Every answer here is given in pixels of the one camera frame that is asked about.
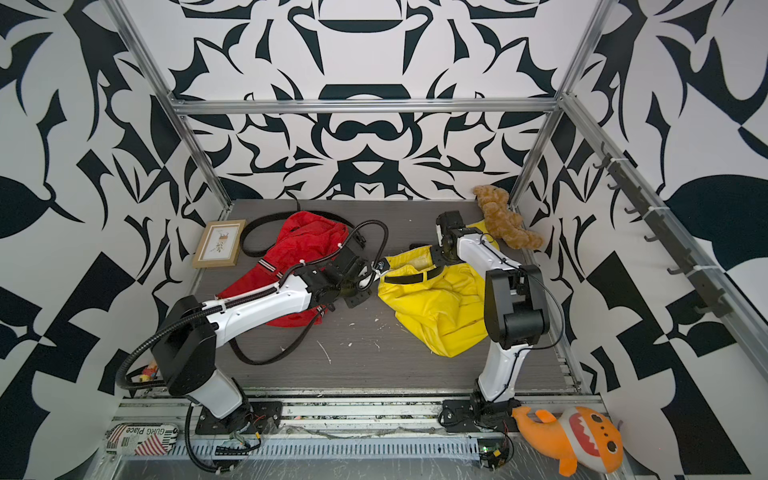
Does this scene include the yellow trousers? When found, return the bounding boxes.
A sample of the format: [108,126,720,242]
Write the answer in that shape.
[378,246,487,358]

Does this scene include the red trousers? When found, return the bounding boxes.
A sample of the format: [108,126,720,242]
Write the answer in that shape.
[218,211,349,299]

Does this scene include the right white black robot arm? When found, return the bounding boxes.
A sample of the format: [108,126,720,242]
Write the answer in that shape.
[409,211,551,417]

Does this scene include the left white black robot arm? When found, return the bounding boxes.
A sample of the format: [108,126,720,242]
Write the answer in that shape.
[150,247,388,424]

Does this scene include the brown teddy bear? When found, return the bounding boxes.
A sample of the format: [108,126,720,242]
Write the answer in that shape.
[472,185,544,250]

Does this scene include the wooden framed picture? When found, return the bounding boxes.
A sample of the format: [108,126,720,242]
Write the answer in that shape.
[192,220,246,269]

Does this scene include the small green circuit board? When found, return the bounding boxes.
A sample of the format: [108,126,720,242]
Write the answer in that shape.
[478,439,511,470]

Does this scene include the small red yellow toy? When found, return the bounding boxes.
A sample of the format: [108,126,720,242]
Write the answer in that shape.
[139,361,159,383]

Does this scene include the orange shark plush toy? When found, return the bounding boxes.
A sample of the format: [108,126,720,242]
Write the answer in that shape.
[512,406,624,477]

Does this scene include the red white printed box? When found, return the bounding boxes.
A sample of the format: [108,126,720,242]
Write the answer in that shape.
[105,423,179,456]

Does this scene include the left black corrugated cable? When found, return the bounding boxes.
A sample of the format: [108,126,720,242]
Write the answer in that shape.
[115,218,390,475]

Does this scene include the white cable duct strip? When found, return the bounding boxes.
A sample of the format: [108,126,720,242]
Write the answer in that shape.
[192,437,480,461]

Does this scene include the black wall hook rack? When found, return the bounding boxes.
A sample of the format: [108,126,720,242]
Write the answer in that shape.
[599,152,734,318]

